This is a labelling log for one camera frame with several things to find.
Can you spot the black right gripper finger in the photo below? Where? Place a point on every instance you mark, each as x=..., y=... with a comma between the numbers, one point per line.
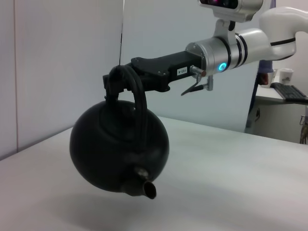
x=126, y=67
x=149, y=84

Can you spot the black keyboard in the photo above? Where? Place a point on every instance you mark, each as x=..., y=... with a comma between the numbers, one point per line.
x=291, y=91

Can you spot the grey office desk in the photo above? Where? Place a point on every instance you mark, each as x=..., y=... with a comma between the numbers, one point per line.
x=276, y=120

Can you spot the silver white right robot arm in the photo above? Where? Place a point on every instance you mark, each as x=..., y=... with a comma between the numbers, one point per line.
x=255, y=45

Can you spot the black round teapot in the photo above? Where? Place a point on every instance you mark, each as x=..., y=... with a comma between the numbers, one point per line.
x=108, y=149

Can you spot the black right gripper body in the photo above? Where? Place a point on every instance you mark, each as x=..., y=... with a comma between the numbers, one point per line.
x=178, y=65

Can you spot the white paper cup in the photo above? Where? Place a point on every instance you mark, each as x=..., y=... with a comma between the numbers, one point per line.
x=286, y=77

